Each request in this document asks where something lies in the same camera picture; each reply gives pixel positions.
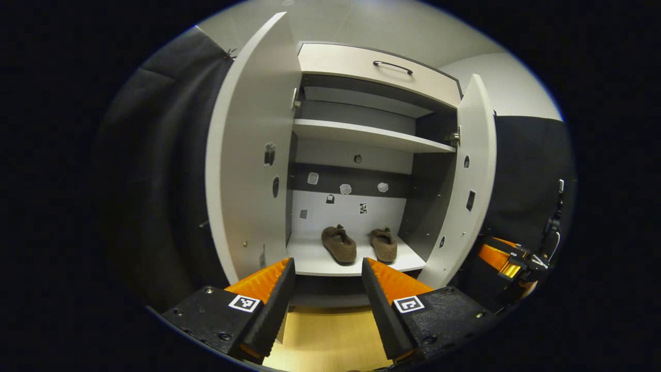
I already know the black drawer handle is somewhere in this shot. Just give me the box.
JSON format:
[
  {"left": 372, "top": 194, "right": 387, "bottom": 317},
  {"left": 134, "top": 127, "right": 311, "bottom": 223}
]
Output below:
[{"left": 373, "top": 60, "right": 414, "bottom": 75}]

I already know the brown fuzzy shoe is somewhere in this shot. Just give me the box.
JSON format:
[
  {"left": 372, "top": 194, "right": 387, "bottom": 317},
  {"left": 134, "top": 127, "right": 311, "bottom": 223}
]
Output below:
[
  {"left": 369, "top": 227, "right": 398, "bottom": 262},
  {"left": 321, "top": 224, "right": 358, "bottom": 264}
]

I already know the white cabinet drawer front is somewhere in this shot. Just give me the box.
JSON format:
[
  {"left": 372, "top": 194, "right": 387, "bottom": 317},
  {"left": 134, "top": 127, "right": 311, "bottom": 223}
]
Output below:
[{"left": 297, "top": 42, "right": 463, "bottom": 109}]

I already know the white cabinet shelf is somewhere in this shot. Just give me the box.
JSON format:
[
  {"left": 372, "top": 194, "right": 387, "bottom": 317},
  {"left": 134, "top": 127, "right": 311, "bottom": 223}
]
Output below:
[{"left": 293, "top": 119, "right": 456, "bottom": 153}]

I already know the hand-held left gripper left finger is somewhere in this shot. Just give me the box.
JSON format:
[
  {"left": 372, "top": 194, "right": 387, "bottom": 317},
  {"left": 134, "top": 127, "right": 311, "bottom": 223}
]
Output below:
[{"left": 163, "top": 257, "right": 296, "bottom": 362}]

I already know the white and grey shoe cabinet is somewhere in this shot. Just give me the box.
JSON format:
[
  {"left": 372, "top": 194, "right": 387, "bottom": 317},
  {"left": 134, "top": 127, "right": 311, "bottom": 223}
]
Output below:
[{"left": 206, "top": 11, "right": 499, "bottom": 311}]

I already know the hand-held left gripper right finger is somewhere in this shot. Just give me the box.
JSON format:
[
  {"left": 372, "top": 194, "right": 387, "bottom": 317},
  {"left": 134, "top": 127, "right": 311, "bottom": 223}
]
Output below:
[{"left": 360, "top": 257, "right": 499, "bottom": 362}]

